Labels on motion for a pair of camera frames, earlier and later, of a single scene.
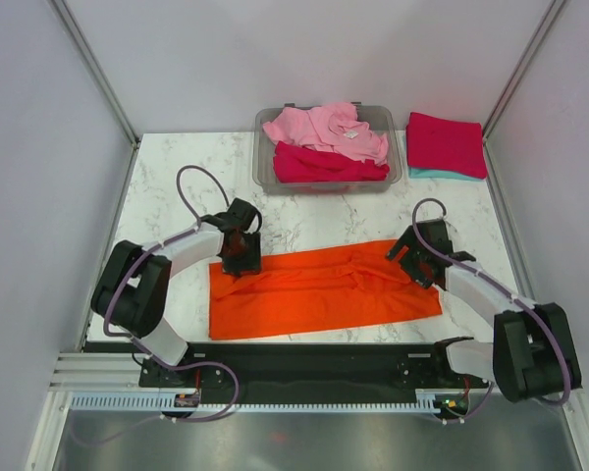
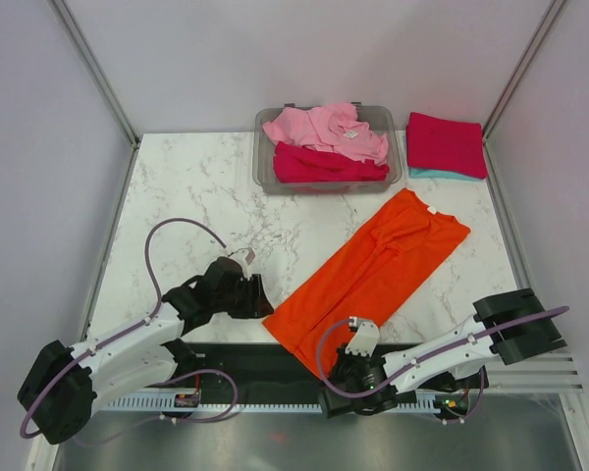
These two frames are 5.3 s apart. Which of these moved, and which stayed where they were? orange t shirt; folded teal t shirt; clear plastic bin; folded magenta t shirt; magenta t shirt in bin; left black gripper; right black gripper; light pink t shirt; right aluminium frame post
Moved: orange t shirt; left black gripper; right black gripper
Stayed: right aluminium frame post; magenta t shirt in bin; light pink t shirt; clear plastic bin; folded magenta t shirt; folded teal t shirt
